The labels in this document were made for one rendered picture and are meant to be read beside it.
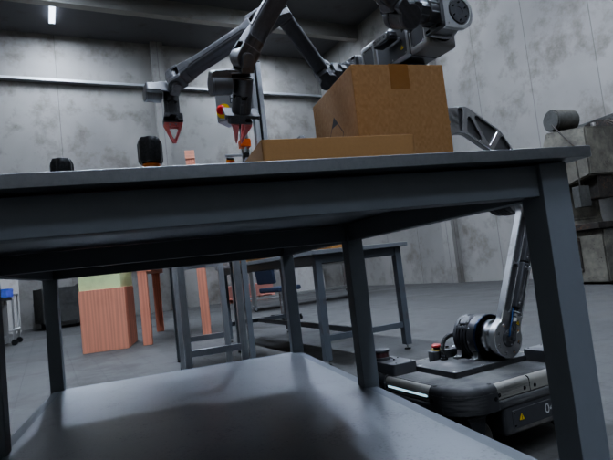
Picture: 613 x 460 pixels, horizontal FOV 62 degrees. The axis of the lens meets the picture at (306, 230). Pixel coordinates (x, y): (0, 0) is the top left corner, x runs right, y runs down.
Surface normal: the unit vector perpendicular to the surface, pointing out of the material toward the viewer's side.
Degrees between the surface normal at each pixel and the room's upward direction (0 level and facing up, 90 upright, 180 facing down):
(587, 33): 90
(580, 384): 90
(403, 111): 90
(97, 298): 90
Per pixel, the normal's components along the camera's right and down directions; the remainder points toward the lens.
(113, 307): 0.18, -0.09
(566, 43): -0.89, 0.07
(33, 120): 0.45, -0.11
